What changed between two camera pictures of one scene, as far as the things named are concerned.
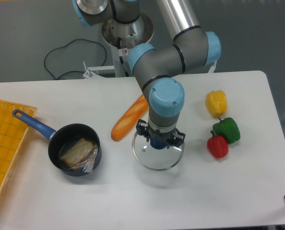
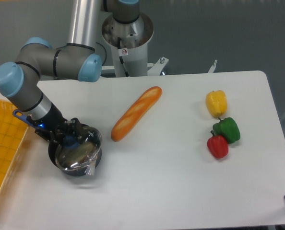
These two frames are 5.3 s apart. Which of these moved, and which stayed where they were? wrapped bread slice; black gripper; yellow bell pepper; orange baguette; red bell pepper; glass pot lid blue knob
Moved: glass pot lid blue knob; black gripper
Stayed: yellow bell pepper; wrapped bread slice; orange baguette; red bell pepper
